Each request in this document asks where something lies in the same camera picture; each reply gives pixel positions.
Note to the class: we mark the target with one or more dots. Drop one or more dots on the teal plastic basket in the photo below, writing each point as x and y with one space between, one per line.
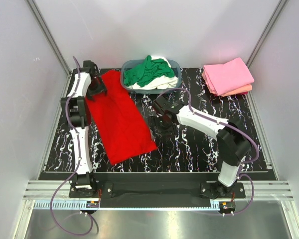
132 63

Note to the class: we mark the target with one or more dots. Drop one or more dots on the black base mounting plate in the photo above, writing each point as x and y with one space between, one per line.
216 190

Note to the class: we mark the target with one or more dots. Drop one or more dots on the green t-shirt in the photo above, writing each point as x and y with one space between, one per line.
147 71

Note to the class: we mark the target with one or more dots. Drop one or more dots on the aluminium frame rail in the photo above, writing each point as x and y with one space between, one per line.
263 190

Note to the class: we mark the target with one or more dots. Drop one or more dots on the white t-shirt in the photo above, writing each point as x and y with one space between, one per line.
162 83

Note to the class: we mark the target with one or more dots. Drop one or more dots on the folded salmon t-shirt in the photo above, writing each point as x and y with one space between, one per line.
245 88

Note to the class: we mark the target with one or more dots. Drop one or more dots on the folded pink t-shirt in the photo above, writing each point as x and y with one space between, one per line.
227 77

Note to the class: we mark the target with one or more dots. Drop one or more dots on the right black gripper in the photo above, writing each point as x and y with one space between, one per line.
153 121

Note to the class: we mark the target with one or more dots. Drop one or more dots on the red t-shirt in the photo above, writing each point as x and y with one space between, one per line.
122 128

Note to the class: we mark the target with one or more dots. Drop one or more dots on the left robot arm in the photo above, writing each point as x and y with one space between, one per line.
87 83

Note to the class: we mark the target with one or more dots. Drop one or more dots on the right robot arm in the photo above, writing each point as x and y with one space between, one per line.
233 144

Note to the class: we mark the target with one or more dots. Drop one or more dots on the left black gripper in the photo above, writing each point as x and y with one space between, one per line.
101 88

